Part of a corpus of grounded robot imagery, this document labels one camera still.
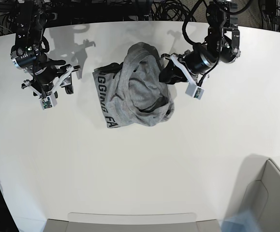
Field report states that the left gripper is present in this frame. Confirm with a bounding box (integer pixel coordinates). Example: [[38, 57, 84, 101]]
[[159, 44, 221, 85]]

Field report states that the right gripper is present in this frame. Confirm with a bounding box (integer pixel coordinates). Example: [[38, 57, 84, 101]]
[[21, 59, 81, 96]]

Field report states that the grey T-shirt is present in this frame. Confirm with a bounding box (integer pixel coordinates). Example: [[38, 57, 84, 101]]
[[93, 42, 175, 129]]

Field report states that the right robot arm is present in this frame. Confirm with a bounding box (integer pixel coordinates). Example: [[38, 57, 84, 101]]
[[10, 0, 74, 98]]

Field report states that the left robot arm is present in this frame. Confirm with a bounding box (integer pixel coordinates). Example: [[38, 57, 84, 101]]
[[159, 0, 240, 87]]

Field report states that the grey bin right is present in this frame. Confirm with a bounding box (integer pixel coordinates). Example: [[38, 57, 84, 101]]
[[240, 159, 280, 232]]

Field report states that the blue translucent object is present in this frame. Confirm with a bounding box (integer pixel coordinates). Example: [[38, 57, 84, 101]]
[[219, 210, 261, 232]]

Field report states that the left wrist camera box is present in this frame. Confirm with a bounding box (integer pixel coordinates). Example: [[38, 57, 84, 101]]
[[185, 83, 205, 100]]

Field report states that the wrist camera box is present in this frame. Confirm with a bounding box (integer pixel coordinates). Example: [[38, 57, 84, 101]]
[[40, 95, 57, 110], [185, 83, 205, 100]]

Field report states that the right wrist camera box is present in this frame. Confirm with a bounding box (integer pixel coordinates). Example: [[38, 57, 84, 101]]
[[40, 95, 57, 110]]

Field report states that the black cable bundle centre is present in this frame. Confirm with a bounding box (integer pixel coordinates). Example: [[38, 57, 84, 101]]
[[149, 0, 197, 23]]

